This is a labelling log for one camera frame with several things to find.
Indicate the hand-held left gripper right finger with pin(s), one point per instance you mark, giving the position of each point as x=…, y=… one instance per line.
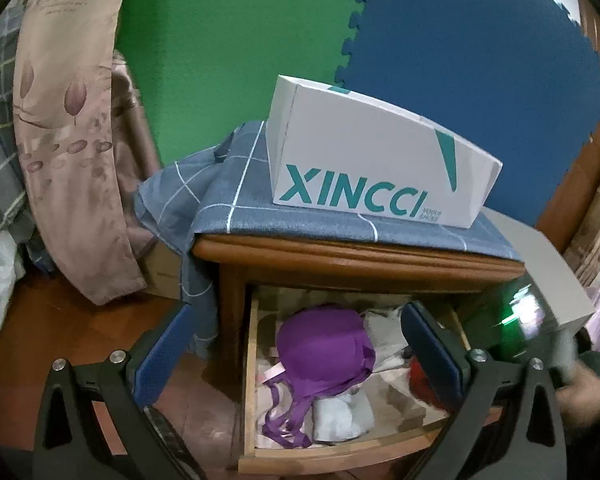
x=430, y=355

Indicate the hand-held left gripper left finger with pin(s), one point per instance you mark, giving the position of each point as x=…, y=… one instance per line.
x=162, y=355

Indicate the red underwear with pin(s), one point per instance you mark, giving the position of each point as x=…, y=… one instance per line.
x=422, y=385

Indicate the beige underwear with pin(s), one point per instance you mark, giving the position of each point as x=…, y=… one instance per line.
x=385, y=332

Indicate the white underwear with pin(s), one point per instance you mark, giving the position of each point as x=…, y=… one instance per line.
x=340, y=415

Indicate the purple bra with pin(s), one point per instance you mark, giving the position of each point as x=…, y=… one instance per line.
x=320, y=345

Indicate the wooden drawer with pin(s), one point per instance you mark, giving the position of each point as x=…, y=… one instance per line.
x=330, y=452

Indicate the white cardboard box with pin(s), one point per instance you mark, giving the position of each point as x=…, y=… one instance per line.
x=360, y=150

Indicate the brown cardboard box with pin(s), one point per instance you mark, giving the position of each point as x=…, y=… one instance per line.
x=162, y=270

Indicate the wooden nightstand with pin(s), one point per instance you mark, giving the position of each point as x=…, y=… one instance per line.
x=330, y=260

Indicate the blue checked cloth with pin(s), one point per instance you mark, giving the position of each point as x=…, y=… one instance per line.
x=240, y=195

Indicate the brown satin cloth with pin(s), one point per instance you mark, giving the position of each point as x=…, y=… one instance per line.
x=132, y=125

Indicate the blue foam mat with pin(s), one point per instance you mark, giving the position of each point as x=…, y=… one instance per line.
x=480, y=85

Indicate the beige floral curtain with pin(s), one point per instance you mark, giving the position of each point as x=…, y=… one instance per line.
x=70, y=135

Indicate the green foam mat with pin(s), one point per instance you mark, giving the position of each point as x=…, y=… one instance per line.
x=220, y=50

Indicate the wooden door frame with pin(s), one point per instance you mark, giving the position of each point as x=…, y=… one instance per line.
x=580, y=135

